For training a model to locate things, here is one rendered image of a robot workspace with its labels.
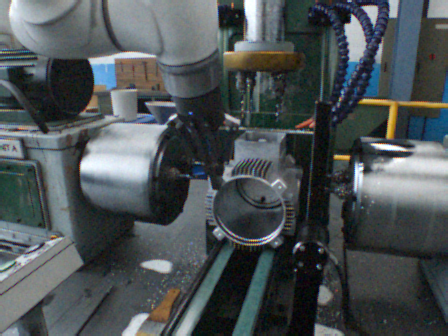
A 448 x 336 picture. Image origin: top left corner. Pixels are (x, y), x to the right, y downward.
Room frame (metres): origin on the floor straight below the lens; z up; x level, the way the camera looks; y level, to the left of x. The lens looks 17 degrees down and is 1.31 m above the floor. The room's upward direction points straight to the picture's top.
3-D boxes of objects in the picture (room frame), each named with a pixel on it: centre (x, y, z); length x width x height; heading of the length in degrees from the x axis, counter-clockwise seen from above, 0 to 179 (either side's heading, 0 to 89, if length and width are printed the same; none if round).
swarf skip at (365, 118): (4.85, -1.91, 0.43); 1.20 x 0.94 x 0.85; 77
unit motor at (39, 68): (0.88, 0.54, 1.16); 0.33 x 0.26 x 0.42; 74
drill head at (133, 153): (0.83, 0.26, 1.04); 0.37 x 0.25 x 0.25; 74
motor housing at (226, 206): (0.73, -0.08, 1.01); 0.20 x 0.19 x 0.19; 164
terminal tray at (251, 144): (0.77, -0.09, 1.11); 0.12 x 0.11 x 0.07; 164
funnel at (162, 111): (2.29, 0.41, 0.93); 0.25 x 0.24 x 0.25; 165
